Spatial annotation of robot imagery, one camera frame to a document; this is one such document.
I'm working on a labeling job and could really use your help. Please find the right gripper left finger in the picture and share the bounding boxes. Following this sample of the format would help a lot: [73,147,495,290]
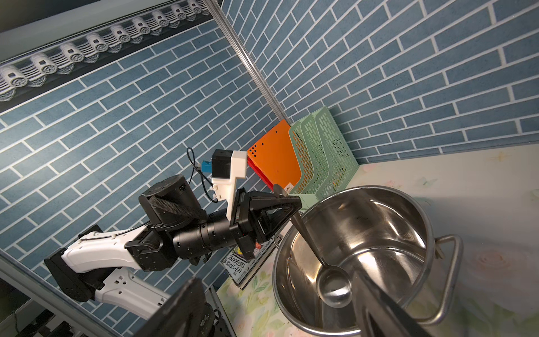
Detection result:
[134,278,215,337]

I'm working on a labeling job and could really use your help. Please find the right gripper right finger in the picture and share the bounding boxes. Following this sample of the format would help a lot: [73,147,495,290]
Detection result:
[351,272,430,336]

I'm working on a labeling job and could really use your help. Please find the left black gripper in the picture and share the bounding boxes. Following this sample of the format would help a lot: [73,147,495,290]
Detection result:
[230,188,303,261]

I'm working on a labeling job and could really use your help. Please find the steel ladle spoon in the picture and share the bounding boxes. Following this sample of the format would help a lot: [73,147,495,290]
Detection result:
[273,192,352,320]

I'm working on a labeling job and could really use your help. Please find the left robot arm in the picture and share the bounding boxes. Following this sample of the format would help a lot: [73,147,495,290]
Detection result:
[44,175,302,320]

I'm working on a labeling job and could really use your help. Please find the steel soup pot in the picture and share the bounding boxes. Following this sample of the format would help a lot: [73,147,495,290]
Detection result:
[279,185,463,336]

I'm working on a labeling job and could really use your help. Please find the treehouse book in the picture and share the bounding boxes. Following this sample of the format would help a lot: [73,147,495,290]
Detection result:
[222,242,276,290]

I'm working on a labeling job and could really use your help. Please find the red folder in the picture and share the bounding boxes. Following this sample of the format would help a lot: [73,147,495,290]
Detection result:
[247,157,273,190]

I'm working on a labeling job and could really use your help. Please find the orange folder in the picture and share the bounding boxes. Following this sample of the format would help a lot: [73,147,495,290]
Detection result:
[248,121,301,194]

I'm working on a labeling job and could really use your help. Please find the green file organizer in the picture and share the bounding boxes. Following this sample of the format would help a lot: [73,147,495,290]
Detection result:
[289,107,359,213]

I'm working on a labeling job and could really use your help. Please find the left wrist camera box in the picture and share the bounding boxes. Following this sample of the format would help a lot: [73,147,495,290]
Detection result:
[201,150,248,220]

